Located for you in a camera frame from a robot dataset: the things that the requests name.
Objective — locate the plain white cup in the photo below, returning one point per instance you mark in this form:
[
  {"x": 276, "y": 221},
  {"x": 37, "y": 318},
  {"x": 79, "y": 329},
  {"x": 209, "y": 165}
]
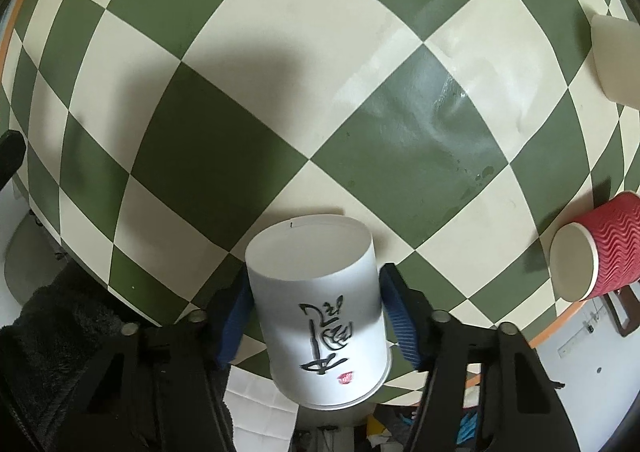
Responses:
[{"x": 617, "y": 60}]

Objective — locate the red ribbed paper cup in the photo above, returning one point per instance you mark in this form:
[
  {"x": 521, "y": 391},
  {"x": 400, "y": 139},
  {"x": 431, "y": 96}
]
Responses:
[{"x": 597, "y": 252}]

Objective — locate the white paper sheet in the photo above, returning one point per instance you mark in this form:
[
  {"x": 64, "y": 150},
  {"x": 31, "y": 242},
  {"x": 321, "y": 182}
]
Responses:
[{"x": 260, "y": 412}]

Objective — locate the black fuzzy cloth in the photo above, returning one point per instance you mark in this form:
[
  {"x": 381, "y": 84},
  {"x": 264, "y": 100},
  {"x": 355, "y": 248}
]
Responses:
[{"x": 45, "y": 342}]

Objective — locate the white cup with black print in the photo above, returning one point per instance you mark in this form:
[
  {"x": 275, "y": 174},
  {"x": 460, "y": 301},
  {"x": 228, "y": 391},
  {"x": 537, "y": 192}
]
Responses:
[{"x": 320, "y": 292}]

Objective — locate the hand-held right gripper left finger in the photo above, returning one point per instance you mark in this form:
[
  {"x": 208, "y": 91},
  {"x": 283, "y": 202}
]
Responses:
[{"x": 234, "y": 317}]

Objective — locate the brown wooden frame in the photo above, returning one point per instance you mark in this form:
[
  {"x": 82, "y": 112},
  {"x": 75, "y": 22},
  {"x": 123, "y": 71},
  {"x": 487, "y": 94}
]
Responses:
[{"x": 625, "y": 309}]

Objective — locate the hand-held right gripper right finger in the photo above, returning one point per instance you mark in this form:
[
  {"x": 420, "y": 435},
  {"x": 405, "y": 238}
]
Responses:
[{"x": 400, "y": 317}]

